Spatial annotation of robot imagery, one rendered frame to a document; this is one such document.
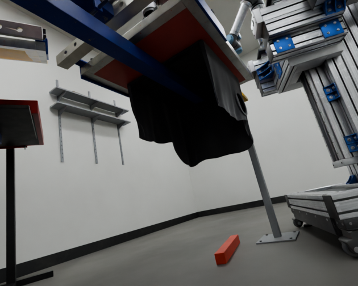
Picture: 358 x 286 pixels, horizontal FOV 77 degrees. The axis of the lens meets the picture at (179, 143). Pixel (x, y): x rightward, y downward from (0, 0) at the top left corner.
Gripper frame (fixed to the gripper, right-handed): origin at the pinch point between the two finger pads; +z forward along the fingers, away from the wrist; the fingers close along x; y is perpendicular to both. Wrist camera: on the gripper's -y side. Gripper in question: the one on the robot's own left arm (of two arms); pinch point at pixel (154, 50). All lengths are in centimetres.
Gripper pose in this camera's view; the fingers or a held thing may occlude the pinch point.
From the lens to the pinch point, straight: 114.0
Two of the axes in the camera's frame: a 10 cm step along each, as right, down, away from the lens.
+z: 2.0, 9.4, -2.6
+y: 8.2, -3.1, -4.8
